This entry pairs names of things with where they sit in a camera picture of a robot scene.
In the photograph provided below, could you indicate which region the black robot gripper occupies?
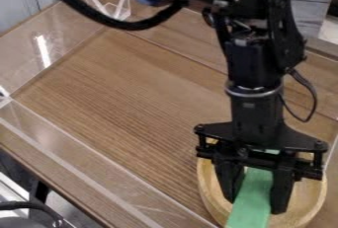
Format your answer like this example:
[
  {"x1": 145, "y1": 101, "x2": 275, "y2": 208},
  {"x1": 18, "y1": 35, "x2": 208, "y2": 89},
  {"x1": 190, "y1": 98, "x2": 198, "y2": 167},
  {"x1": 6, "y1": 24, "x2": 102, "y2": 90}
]
[{"x1": 194, "y1": 84, "x2": 329, "y2": 214}]

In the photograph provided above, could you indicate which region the thick black sleeved cable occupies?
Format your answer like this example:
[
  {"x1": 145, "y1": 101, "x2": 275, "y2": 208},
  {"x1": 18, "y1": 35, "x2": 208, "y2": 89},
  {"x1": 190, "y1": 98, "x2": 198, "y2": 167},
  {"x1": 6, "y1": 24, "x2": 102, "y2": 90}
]
[{"x1": 30, "y1": 0, "x2": 190, "y2": 32}]

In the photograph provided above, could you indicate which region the thin black gripper wire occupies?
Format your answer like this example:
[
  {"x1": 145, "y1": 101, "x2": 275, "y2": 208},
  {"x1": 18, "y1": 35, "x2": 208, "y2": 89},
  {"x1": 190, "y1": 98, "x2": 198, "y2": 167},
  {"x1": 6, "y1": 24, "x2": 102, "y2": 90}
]
[{"x1": 280, "y1": 67, "x2": 320, "y2": 123}]

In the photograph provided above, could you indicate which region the black table leg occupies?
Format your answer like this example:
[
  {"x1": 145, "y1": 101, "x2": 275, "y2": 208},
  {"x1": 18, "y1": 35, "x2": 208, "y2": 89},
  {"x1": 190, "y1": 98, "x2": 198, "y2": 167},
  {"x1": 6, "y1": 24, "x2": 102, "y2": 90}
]
[{"x1": 31, "y1": 181, "x2": 51, "y2": 203}]

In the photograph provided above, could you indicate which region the clear acrylic corner bracket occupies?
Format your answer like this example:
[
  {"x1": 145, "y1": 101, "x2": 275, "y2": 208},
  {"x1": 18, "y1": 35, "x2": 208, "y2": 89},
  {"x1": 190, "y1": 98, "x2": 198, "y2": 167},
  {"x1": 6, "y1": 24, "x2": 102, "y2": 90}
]
[{"x1": 86, "y1": 0, "x2": 132, "y2": 21}]

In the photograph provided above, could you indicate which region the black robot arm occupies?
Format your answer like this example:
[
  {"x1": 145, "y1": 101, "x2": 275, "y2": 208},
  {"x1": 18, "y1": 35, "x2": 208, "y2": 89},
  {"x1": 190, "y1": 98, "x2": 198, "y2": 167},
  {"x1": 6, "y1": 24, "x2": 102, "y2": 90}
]
[{"x1": 154, "y1": 0, "x2": 328, "y2": 214}]

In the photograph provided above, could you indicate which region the brown wooden bowl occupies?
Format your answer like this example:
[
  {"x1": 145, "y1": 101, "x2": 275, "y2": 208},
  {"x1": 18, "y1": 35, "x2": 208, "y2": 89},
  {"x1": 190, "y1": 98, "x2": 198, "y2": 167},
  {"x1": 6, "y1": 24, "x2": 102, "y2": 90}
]
[{"x1": 197, "y1": 158, "x2": 328, "y2": 228}]

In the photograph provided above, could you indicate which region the green rectangular block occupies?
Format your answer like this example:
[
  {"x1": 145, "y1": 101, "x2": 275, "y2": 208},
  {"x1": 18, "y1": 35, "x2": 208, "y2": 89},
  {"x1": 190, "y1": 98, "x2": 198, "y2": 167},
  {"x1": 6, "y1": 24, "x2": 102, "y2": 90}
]
[{"x1": 225, "y1": 148, "x2": 283, "y2": 228}]

